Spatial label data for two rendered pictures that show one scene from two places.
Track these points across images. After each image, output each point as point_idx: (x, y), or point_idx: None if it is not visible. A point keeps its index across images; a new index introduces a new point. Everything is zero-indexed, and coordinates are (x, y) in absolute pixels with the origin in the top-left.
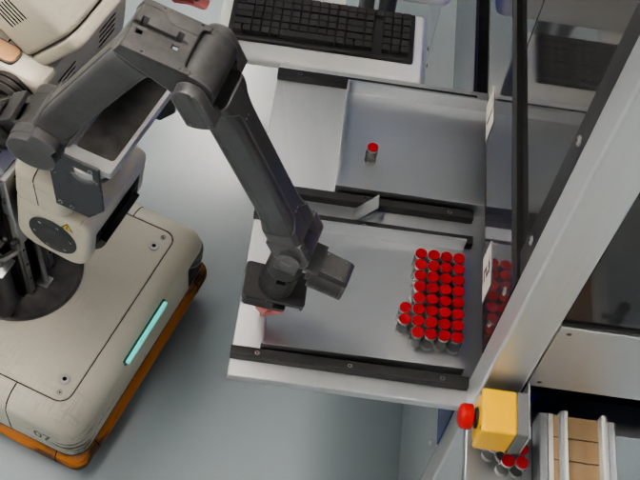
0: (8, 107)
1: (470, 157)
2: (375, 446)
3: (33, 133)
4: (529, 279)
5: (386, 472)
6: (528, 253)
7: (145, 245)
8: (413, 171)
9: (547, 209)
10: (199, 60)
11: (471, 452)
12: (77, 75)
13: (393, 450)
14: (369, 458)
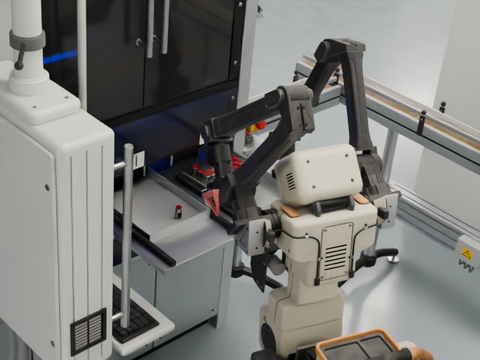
0: (373, 172)
1: (133, 196)
2: (181, 359)
3: (375, 146)
4: (248, 59)
5: (188, 348)
6: (236, 67)
7: None
8: (164, 205)
9: (236, 43)
10: (341, 38)
11: (253, 146)
12: (363, 100)
13: (176, 353)
14: (190, 358)
